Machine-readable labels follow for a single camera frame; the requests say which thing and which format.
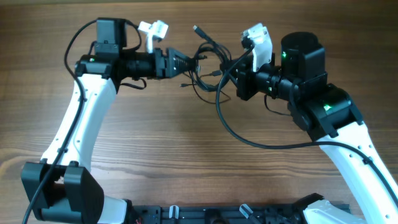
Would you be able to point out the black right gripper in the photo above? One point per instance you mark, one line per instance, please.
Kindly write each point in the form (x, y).
(244, 79)

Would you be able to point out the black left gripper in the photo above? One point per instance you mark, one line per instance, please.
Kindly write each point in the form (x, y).
(160, 73)

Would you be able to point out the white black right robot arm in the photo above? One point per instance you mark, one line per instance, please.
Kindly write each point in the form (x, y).
(324, 111)

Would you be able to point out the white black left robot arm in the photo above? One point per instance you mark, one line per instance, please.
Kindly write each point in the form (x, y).
(60, 187)

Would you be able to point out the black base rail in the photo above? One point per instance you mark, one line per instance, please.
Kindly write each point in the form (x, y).
(276, 213)

